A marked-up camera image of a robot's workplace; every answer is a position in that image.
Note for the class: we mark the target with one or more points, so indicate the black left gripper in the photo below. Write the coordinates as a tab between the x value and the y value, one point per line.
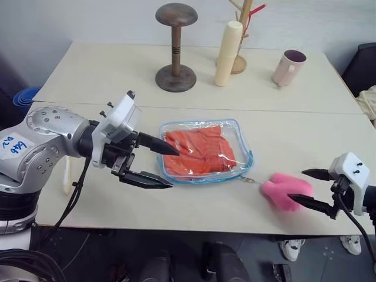
117	155

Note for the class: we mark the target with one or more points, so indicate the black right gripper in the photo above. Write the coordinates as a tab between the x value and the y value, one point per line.
345	196

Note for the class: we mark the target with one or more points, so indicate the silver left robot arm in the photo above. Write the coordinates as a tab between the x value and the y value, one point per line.
35	147

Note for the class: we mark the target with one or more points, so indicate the orange cloth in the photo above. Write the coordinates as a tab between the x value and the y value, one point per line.
202	152

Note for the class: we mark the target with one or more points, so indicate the clear plastic pouch blue trim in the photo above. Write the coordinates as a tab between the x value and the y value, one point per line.
241	141

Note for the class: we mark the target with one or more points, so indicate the pink plush charm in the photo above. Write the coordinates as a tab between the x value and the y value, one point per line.
282	188

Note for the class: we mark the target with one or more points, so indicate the white sneaker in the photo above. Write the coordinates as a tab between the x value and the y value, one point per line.
352	244
291	249

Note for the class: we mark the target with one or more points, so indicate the dark wooden hat stand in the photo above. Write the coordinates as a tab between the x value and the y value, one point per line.
175	76

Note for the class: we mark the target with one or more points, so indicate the beige fabric bundle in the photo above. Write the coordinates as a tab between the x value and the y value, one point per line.
368	102

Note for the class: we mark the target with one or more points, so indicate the dark rounded shape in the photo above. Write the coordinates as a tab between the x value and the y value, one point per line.
226	264

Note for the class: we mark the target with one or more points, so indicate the pink mug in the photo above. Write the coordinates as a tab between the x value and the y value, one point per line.
286	69

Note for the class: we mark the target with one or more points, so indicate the black chair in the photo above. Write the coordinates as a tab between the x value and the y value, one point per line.
361	70

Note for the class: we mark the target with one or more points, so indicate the light wooden branch rack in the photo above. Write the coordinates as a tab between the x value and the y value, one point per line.
239	63

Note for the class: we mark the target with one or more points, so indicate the cream cylindrical candle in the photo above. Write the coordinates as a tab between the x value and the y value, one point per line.
227	50

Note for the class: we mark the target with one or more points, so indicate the blue stacked bowls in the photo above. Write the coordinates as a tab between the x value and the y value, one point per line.
26	97

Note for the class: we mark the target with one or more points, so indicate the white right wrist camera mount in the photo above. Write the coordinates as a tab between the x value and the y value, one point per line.
351	170

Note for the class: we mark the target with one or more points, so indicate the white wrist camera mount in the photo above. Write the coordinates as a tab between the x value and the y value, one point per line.
117	120
351	170

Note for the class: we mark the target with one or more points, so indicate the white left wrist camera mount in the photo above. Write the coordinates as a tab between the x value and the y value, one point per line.
117	120

